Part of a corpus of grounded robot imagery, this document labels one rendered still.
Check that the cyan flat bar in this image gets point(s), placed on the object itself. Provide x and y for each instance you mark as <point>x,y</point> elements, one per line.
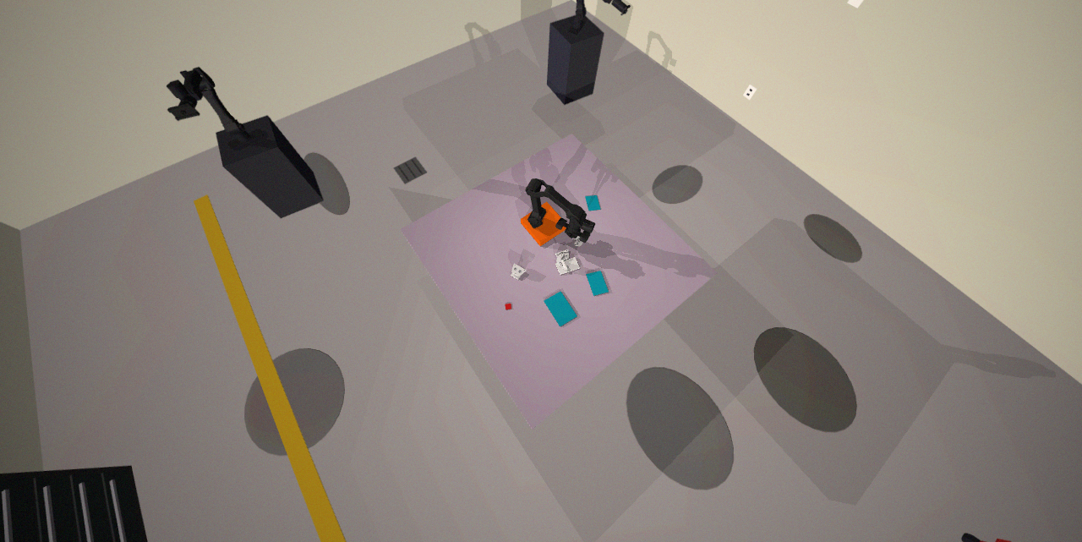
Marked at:
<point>597,283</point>
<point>560,308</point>

